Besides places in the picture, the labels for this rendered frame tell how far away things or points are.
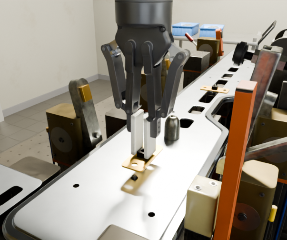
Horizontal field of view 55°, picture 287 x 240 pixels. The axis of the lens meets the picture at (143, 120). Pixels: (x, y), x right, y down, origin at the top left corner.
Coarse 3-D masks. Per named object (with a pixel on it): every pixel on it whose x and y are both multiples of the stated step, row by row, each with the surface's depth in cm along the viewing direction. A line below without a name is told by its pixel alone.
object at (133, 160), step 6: (156, 144) 49; (138, 150) 45; (156, 150) 47; (132, 156) 45; (138, 156) 45; (150, 156) 45; (156, 156) 46; (126, 162) 44; (132, 162) 44; (138, 162) 44; (144, 162) 44; (150, 162) 44; (126, 168) 43; (132, 168) 42; (138, 168) 42; (144, 168) 42
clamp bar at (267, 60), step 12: (240, 48) 31; (264, 48) 32; (276, 48) 31; (240, 60) 32; (252, 60) 32; (264, 60) 30; (276, 60) 30; (252, 72) 31; (264, 72) 31; (264, 84) 31; (264, 96) 32; (252, 120) 33
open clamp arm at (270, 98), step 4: (268, 92) 49; (272, 92) 50; (268, 96) 49; (272, 96) 49; (276, 96) 49; (264, 100) 49; (268, 100) 49; (272, 100) 48; (264, 104) 49; (268, 104) 49; (272, 104) 48; (264, 108) 49; (268, 108) 49; (260, 112) 50; (264, 112) 50; (268, 112) 49; (252, 132) 52; (252, 136) 52; (248, 140) 53; (248, 144) 53
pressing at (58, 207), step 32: (224, 64) 113; (192, 96) 79; (224, 96) 78; (192, 128) 61; (224, 128) 60; (96, 160) 49; (160, 160) 49; (192, 160) 49; (64, 192) 41; (96, 192) 41; (128, 192) 41; (160, 192) 41; (32, 224) 36; (64, 224) 36; (96, 224) 36; (128, 224) 36; (160, 224) 36
